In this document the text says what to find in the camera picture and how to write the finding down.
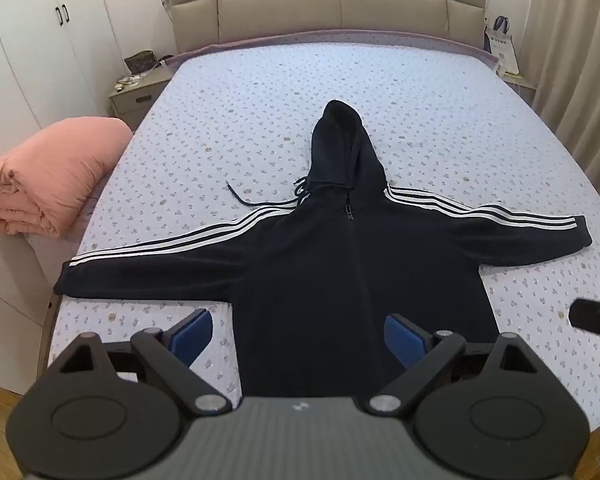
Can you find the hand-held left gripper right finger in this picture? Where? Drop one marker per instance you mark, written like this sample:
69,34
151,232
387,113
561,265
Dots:
402,340

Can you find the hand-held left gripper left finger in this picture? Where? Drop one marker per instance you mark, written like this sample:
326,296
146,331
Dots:
194,337

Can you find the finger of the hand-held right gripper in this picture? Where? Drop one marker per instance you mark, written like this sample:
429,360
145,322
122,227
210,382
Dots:
595,317

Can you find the black hoodie with white stripes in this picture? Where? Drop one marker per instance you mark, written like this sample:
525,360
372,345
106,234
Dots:
350,260

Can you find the folded pink duvet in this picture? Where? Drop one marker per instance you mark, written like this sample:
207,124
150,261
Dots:
55,175

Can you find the bed with floral quilted sheet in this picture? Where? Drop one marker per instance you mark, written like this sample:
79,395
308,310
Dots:
230,120

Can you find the grey nightstand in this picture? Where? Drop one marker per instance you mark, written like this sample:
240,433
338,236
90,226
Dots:
520,87
135,97

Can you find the beige curtain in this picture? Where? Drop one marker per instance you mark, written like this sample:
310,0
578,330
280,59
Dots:
580,60

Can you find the small white items on nightstand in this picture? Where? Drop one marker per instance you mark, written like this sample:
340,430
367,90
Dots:
127,80

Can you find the brown patterned handbag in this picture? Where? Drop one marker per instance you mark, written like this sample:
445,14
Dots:
141,61

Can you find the white wardrobe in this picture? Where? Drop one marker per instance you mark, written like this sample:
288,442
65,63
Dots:
30,50

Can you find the beige padded headboard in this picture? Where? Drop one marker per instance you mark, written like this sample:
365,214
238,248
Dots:
330,0

